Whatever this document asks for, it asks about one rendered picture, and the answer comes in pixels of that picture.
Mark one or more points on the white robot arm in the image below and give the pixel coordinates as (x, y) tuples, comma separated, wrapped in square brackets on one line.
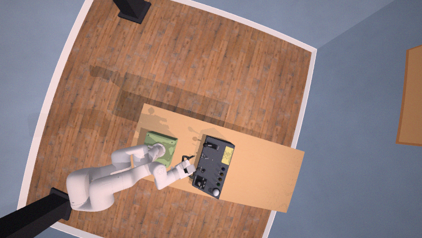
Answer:
[(92, 189)]

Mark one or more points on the dark grey console housing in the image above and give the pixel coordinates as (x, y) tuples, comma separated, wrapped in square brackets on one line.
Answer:
[(214, 164)]

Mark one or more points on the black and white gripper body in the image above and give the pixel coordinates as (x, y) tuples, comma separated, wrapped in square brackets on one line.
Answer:
[(180, 168)]

